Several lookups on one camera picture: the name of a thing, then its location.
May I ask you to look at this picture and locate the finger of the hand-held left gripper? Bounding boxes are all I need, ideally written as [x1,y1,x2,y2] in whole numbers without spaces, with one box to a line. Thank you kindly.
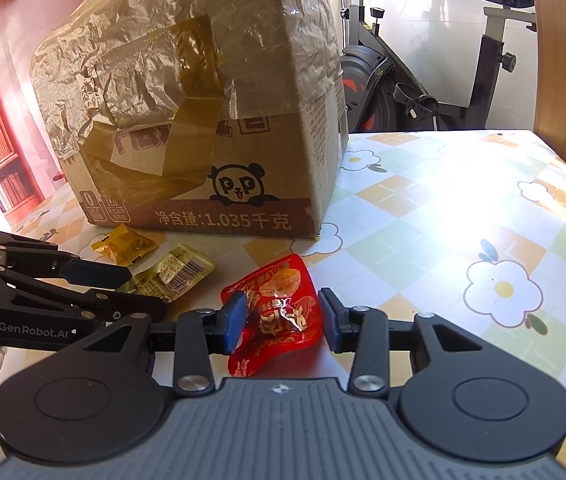
[0,225,134,292]
[0,264,170,322]

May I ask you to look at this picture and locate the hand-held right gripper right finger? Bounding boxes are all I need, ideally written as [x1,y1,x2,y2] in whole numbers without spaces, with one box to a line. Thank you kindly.
[317,287,484,396]

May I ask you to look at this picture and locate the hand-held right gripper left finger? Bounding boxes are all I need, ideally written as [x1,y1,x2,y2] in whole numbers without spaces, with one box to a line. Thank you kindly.
[69,290,250,396]

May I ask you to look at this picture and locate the red snack packet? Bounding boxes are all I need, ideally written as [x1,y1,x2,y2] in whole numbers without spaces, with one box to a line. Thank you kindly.
[220,254,324,378]

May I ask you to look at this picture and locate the gold barcode snack packet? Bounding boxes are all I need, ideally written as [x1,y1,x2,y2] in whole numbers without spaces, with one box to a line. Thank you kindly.
[117,242,216,304]

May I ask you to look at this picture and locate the plastic-lined cardboard box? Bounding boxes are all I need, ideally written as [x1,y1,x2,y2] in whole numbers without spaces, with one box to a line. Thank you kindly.
[29,0,350,242]

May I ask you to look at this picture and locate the yellow candy packet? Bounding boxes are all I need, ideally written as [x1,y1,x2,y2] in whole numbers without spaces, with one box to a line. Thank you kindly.
[90,223,160,266]

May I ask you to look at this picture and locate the checked floral tablecloth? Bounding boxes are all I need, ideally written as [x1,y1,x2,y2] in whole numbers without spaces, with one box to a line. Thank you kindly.
[0,129,566,461]

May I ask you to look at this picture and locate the black exercise bike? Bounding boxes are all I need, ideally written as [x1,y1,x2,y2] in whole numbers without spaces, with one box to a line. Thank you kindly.
[319,0,538,134]

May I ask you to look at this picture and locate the printed room wall backdrop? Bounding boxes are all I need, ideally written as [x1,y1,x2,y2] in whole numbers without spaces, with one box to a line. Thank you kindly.
[0,0,131,235]

